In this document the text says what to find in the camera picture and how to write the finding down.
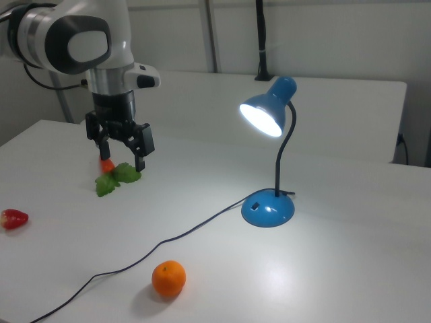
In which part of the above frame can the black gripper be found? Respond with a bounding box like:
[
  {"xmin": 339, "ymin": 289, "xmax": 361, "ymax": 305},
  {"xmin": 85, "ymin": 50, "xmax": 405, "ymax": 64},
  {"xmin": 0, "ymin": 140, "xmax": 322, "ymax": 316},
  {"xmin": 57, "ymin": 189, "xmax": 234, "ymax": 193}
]
[{"xmin": 84, "ymin": 89, "xmax": 156, "ymax": 172}]

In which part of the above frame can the blue gooseneck desk lamp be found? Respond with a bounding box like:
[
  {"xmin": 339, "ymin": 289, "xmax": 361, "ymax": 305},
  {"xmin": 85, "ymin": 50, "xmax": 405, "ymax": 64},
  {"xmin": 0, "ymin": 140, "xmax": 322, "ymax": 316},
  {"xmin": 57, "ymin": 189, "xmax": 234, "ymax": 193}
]
[{"xmin": 238, "ymin": 76, "xmax": 298, "ymax": 227}]

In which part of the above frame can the toy carrot with green leaves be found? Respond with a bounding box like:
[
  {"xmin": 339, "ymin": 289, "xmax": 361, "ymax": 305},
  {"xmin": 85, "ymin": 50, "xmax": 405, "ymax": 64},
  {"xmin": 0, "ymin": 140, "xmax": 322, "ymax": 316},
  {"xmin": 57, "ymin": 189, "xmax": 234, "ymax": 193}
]
[{"xmin": 94, "ymin": 155, "xmax": 143, "ymax": 199}]

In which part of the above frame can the red toy strawberry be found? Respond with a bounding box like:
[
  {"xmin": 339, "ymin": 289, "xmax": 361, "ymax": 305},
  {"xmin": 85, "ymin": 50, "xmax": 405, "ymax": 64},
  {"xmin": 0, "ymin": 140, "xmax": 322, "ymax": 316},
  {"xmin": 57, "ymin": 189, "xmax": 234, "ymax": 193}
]
[{"xmin": 0, "ymin": 209, "xmax": 30, "ymax": 230}]

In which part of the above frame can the orange mandarin fruit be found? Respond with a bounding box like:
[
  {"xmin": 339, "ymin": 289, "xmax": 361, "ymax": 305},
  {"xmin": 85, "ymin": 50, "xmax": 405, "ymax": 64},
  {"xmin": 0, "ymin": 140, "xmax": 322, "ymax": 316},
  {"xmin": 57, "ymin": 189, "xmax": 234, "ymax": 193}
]
[{"xmin": 152, "ymin": 260, "xmax": 187, "ymax": 297}]

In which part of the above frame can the black clamped pole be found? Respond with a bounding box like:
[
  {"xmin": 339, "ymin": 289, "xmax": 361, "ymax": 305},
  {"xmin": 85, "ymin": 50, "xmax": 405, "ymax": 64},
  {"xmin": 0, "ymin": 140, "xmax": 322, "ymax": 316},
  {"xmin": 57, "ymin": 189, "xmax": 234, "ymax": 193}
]
[{"xmin": 254, "ymin": 0, "xmax": 275, "ymax": 81}]

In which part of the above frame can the grey metal frame post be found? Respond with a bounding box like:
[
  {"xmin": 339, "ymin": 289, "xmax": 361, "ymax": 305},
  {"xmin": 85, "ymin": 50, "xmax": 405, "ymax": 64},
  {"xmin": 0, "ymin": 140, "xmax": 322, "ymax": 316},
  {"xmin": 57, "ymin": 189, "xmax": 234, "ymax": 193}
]
[{"xmin": 50, "ymin": 71, "xmax": 77, "ymax": 124}]

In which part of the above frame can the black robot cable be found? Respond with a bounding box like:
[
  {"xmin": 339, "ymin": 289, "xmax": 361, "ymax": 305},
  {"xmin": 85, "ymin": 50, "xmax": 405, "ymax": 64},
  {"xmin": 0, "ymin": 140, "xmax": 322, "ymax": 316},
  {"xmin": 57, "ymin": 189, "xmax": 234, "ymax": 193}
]
[{"xmin": 22, "ymin": 63, "xmax": 91, "ymax": 92}]

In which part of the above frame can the black lamp power cable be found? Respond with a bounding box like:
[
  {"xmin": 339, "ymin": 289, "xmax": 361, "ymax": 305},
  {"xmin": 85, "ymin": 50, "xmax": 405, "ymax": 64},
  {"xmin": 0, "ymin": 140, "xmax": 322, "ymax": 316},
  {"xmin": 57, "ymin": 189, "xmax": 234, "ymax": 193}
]
[{"xmin": 0, "ymin": 190, "xmax": 296, "ymax": 323}]

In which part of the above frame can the wall socket with black cable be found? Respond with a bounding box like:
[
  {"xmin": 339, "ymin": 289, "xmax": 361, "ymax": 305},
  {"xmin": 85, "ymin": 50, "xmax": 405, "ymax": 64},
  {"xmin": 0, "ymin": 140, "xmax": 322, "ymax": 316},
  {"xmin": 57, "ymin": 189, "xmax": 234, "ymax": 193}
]
[{"xmin": 397, "ymin": 133, "xmax": 410, "ymax": 166}]

